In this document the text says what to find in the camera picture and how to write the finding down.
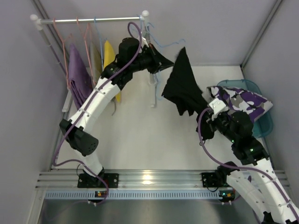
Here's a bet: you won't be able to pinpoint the purple camouflage trousers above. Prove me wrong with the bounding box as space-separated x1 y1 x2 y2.
207 86 273 123

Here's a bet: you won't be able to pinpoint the black trousers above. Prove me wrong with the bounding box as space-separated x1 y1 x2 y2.
161 46 213 140

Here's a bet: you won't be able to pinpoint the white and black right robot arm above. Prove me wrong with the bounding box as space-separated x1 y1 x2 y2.
197 108 299 224

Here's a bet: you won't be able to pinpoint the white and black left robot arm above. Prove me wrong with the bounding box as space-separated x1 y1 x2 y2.
59 37 174 178

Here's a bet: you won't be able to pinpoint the yellow trousers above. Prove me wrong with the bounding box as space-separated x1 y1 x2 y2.
103 40 121 103

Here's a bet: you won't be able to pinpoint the grey trousers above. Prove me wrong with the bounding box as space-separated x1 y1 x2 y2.
89 43 103 84

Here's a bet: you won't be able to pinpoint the teal plastic bin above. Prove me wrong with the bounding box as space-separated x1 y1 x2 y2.
217 79 273 138

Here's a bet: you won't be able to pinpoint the white and metal clothes rack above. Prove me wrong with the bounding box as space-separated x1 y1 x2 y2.
29 10 157 112

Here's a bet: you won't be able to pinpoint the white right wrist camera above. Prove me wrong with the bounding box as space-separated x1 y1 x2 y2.
208 98 229 116

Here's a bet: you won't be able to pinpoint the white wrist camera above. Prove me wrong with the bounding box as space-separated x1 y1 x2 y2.
142 31 150 47
208 98 229 116

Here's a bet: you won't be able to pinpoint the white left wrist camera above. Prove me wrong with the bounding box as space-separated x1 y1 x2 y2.
142 31 150 47

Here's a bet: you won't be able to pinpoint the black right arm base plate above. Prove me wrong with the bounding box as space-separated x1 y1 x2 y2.
201 172 228 188

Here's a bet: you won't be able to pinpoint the pink wire hanger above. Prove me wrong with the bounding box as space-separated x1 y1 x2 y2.
52 18 73 90
76 17 96 86

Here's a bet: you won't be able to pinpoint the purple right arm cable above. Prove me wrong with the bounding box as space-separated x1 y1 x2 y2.
197 107 299 224

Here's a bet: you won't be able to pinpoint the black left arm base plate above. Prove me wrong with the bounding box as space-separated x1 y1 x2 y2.
77 173 119 189

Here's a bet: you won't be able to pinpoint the aluminium mounting rail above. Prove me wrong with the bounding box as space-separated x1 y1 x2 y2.
35 169 290 201

